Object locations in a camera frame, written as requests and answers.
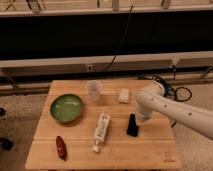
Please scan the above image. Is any black eraser block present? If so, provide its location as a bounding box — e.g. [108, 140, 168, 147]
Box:
[126, 114, 139, 137]

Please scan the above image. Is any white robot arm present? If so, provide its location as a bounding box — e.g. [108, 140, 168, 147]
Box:
[135, 81, 213, 140]

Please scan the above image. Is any clear plastic cup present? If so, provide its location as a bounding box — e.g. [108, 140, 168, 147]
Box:
[86, 80, 102, 102]

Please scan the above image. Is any white rectangular sponge block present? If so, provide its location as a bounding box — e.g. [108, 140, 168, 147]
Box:
[118, 88, 130, 104]

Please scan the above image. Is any green round bowl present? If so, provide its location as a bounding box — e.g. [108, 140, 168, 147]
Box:
[50, 94, 84, 123]

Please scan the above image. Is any white tube with cap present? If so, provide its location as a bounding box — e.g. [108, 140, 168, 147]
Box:
[92, 112, 110, 153]

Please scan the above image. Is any red chili pepper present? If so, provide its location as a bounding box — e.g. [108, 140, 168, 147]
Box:
[56, 136, 67, 160]

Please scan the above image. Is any black caster wheel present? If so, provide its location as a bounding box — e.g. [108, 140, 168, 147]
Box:
[0, 137, 13, 151]

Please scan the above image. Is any white wall socket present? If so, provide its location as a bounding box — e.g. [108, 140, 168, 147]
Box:
[87, 64, 93, 72]

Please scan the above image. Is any black hanging cable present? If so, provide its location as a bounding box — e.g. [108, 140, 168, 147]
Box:
[101, 3, 135, 72]

